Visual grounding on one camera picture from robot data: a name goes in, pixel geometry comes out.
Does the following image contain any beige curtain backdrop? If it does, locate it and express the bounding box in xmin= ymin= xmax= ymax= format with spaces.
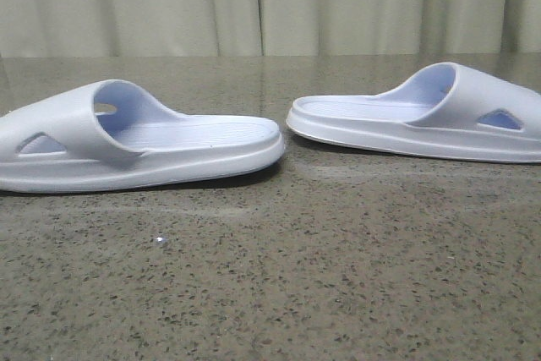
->
xmin=1 ymin=0 xmax=540 ymax=57

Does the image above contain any light blue slipper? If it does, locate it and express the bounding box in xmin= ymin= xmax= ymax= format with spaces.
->
xmin=287 ymin=62 xmax=540 ymax=163
xmin=1 ymin=79 xmax=285 ymax=193

